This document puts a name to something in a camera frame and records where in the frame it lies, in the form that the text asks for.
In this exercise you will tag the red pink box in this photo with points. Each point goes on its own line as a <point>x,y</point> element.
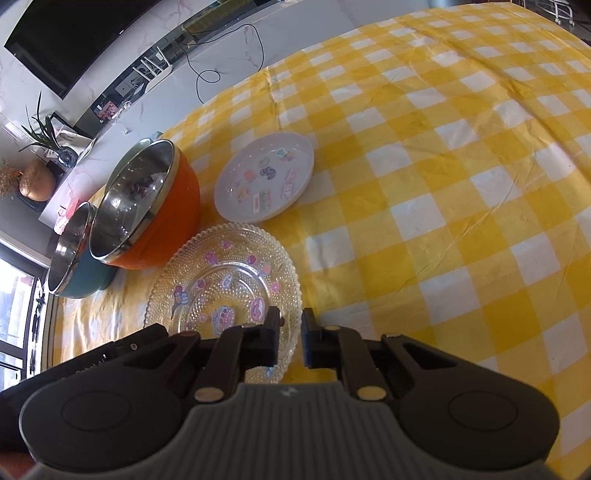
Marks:
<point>64,221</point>

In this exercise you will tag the dried flower bunch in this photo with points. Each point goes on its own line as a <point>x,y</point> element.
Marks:
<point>8,182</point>

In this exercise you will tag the black window frame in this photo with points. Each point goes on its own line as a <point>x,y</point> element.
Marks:
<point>32,323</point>

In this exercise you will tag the green potted plant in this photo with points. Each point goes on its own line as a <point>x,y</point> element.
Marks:
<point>40,134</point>

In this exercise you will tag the white router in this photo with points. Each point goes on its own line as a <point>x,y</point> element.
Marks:
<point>159,73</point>

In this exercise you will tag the white metal rack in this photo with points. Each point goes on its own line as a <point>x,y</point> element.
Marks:
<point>556,11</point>

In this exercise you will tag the clear glass plate with stickers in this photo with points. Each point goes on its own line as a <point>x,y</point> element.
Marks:
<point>221,267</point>

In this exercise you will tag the pink printed box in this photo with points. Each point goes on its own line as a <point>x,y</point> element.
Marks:
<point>107,111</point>

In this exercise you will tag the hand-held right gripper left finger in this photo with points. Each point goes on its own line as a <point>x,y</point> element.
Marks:
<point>275,334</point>

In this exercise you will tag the golden gourd vase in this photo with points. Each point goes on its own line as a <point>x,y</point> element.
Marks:
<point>36,182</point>

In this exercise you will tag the yellow checked tablecloth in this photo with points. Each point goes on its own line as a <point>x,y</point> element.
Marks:
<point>415,184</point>

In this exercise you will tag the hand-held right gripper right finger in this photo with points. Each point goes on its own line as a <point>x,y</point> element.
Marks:
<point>308,339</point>

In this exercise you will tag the white plate with stickers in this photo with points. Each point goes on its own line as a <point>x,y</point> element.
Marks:
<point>258,157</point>

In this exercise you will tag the teal steel bowl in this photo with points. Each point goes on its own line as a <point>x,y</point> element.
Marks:
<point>87,281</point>

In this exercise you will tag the orange steel bowl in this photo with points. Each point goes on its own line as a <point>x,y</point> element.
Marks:
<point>180,207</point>

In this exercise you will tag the black flat television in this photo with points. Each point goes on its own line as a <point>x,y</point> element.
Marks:
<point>69,37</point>

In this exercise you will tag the blue glass vase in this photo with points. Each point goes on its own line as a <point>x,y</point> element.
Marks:
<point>67,157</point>

